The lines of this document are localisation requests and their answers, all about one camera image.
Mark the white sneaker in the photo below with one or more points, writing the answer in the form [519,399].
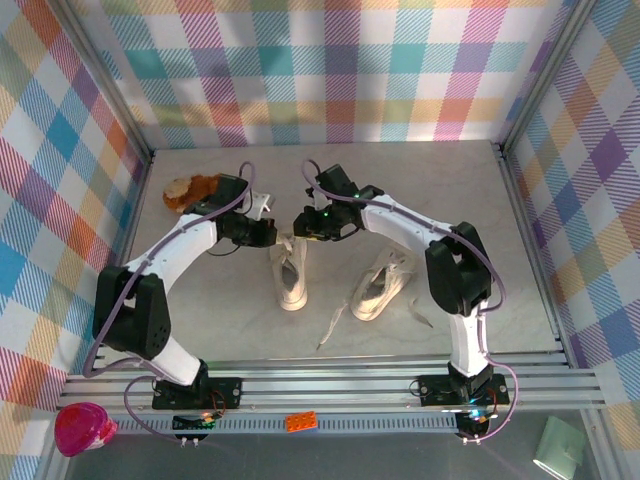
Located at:
[332,325]
[289,248]

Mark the white canvas shoe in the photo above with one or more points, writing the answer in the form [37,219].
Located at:
[372,300]
[292,285]

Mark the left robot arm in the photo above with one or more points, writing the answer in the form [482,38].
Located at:
[170,250]

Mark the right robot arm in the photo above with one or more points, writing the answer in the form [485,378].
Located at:
[400,220]

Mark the brown plush monkey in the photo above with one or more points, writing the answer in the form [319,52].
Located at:
[187,192]

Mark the orange toy brick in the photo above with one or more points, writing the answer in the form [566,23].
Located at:
[301,421]

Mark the blue green circuit board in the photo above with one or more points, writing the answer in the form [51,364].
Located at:
[192,422]

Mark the black round circuit board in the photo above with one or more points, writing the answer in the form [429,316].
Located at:
[475,425]

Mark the pink plastic bowl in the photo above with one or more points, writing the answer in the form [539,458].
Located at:
[82,430]

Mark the pale green pad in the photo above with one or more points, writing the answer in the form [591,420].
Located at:
[560,447]

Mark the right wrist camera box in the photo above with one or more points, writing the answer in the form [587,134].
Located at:
[320,200]

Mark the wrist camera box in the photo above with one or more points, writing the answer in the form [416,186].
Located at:
[260,205]
[320,200]

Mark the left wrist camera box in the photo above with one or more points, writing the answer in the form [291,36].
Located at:
[260,205]

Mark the aluminium side rail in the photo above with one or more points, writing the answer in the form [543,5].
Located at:
[514,200]
[143,175]

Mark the aluminium rail frame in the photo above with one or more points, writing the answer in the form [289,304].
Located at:
[325,387]

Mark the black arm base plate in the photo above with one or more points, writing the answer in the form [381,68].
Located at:
[435,390]
[225,392]

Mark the aluminium corner post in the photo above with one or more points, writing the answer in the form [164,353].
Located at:
[542,75]
[100,75]

